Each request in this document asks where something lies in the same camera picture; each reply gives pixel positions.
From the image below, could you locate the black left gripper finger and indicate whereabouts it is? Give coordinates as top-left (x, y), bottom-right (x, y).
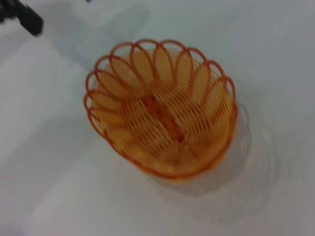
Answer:
top-left (0, 0), bottom-right (44, 37)

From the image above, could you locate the orange plastic woven basket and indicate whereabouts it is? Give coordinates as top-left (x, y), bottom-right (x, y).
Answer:
top-left (83, 38), bottom-right (239, 184)

